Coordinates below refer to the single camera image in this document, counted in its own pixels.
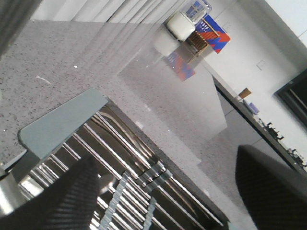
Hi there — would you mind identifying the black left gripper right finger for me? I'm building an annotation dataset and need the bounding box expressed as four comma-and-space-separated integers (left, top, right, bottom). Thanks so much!
235, 145, 307, 230

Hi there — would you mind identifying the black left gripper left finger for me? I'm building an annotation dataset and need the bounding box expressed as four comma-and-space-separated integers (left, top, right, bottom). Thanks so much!
0, 156, 99, 230

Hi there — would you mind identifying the grey metal dish rack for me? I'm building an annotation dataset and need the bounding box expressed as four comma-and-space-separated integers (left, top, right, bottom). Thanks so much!
17, 89, 229, 230

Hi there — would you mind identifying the wooden slatted rack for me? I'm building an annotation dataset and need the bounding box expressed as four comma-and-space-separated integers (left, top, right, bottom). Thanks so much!
186, 18, 220, 64

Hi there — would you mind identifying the stainless steel sink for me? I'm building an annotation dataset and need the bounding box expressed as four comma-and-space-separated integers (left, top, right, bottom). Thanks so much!
0, 105, 231, 230

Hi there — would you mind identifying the black side shelf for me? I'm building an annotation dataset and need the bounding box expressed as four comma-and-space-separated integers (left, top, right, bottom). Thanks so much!
213, 77, 307, 177

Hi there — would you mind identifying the red blue poster box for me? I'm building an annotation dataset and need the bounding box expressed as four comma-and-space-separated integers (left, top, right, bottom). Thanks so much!
196, 15, 231, 54

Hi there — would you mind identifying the white kitchen appliance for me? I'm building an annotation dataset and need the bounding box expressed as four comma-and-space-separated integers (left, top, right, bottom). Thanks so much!
166, 11, 195, 42

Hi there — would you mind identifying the white pleated curtain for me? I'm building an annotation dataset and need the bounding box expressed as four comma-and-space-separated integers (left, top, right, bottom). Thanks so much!
0, 0, 187, 56

